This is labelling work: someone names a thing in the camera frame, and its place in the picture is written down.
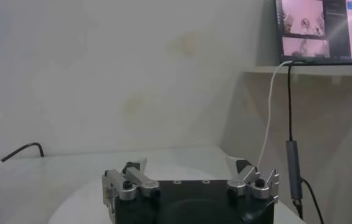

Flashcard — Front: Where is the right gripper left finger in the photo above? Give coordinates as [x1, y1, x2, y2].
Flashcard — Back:
[102, 157, 160, 211]

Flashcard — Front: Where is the white round plate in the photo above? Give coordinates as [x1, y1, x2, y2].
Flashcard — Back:
[47, 158, 244, 224]

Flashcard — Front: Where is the open laptop with lit screen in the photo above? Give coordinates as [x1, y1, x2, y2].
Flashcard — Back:
[273, 0, 352, 65]

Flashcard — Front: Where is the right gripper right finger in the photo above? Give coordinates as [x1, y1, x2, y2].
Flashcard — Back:
[225, 155, 280, 200]

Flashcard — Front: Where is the white charging cable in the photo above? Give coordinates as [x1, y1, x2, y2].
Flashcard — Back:
[256, 60, 294, 168]

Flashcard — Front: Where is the black cable with adapter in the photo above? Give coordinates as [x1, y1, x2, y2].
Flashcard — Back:
[285, 60, 325, 224]

